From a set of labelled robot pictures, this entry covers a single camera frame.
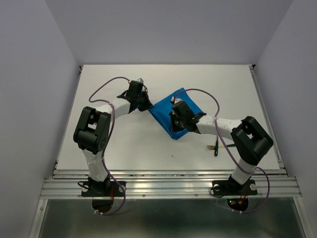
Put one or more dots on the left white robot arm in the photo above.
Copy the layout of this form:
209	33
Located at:
94	129

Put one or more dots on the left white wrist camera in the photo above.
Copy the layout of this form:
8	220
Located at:
140	80

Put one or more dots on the gold fork green handle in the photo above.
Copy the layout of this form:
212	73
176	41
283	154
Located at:
213	147

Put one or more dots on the blue cloth napkin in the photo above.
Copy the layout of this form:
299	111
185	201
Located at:
161	111

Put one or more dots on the gold spoon green handle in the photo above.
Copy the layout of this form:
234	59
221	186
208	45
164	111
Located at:
216	147

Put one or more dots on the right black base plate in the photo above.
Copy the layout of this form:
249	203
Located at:
221	188

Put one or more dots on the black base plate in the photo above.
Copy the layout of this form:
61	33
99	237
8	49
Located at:
107	188
221	188

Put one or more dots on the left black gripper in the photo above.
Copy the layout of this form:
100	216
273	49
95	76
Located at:
148	105

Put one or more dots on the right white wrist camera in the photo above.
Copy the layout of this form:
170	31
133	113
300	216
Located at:
176	100

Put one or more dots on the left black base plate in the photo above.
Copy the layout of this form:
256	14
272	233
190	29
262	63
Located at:
107	188

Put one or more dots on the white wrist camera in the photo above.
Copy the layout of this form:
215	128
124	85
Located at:
176	100
140	80

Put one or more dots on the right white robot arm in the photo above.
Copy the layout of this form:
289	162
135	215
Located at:
250	138

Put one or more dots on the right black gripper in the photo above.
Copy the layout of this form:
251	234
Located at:
174	127

